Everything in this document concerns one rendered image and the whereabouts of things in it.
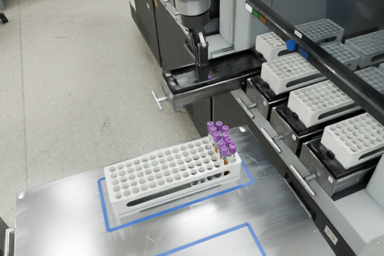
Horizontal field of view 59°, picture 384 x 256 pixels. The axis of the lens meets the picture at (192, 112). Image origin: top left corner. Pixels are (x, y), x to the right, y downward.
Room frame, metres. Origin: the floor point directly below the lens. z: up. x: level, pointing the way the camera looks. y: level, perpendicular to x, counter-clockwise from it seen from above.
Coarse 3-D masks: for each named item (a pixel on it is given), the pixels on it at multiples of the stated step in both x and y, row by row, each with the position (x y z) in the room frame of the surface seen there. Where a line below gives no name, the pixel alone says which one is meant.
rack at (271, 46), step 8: (272, 32) 1.06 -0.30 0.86; (256, 40) 1.03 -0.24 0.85; (264, 40) 1.01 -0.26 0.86; (272, 40) 1.01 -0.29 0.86; (280, 40) 1.00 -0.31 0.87; (256, 48) 1.03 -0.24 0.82; (264, 48) 0.98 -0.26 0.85; (272, 48) 0.96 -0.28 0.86; (280, 48) 0.96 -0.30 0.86; (264, 56) 0.98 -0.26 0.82; (272, 56) 0.95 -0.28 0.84; (280, 56) 0.96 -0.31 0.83
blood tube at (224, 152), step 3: (222, 147) 0.48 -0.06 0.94; (225, 147) 0.48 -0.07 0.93; (222, 150) 0.47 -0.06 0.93; (225, 150) 0.47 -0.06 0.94; (222, 153) 0.47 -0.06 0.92; (225, 153) 0.47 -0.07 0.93; (228, 153) 0.47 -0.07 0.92; (222, 156) 0.47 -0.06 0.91; (225, 156) 0.47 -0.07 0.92; (222, 159) 0.47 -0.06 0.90; (225, 159) 0.47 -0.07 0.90; (222, 162) 0.47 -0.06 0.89; (225, 162) 0.47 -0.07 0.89; (225, 171) 0.47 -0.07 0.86; (222, 174) 0.48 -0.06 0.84; (225, 174) 0.47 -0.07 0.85
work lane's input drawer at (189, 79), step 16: (192, 64) 0.96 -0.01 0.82; (224, 64) 0.97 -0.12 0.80; (240, 64) 0.96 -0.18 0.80; (256, 64) 0.96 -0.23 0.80; (176, 80) 0.88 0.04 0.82; (192, 80) 0.89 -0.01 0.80; (208, 80) 0.87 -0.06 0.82; (224, 80) 0.88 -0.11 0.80; (240, 80) 0.89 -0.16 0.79; (176, 96) 0.82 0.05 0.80; (192, 96) 0.83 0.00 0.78; (208, 96) 0.85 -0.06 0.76
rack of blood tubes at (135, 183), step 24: (192, 144) 0.54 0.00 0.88; (120, 168) 0.49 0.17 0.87; (144, 168) 0.48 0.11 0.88; (168, 168) 0.47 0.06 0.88; (192, 168) 0.50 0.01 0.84; (216, 168) 0.47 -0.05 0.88; (240, 168) 0.48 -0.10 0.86; (120, 192) 0.42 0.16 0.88; (144, 192) 0.42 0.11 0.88; (168, 192) 0.45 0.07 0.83; (192, 192) 0.44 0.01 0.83; (120, 216) 0.40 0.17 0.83
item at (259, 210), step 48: (240, 144) 0.59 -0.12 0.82; (48, 192) 0.48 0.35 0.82; (96, 192) 0.47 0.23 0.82; (240, 192) 0.44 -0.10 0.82; (288, 192) 0.43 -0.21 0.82; (48, 240) 0.36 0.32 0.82; (96, 240) 0.35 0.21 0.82; (144, 240) 0.34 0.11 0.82; (192, 240) 0.34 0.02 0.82; (240, 240) 0.33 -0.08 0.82; (288, 240) 0.32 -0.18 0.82
